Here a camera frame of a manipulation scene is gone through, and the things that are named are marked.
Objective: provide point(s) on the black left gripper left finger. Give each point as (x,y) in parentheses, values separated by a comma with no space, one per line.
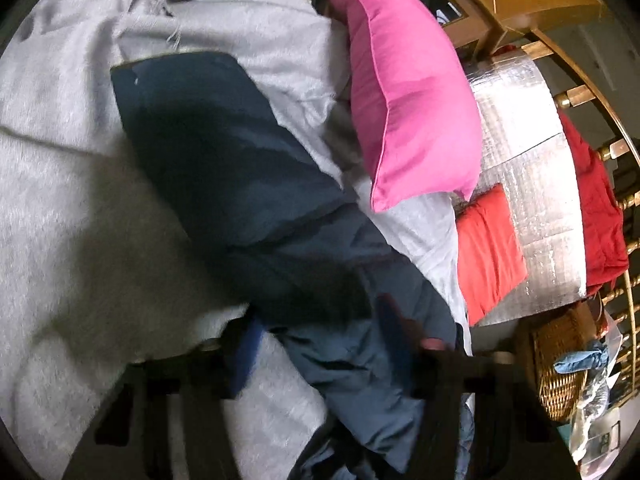
(215,370)

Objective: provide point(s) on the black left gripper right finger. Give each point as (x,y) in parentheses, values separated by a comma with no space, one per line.
(429,371)

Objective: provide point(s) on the navy blue puffer jacket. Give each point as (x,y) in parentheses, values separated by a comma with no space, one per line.
(292,244)

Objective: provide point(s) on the wicker basket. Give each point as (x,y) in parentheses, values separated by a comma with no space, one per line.
(542,339)

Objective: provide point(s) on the red-orange pillow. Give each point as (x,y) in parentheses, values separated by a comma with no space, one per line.
(490,259)

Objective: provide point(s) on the light blue cloth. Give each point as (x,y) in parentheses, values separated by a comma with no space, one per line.
(594,357)

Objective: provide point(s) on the grey bed sheet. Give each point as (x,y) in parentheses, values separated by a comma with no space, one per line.
(96,269)

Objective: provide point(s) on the dark red cloth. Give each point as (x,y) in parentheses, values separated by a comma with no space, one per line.
(602,219)

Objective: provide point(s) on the silver foil insulation mat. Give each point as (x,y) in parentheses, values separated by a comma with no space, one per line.
(526,151)

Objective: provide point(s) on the pink pillow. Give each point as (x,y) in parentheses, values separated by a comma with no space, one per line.
(413,109)

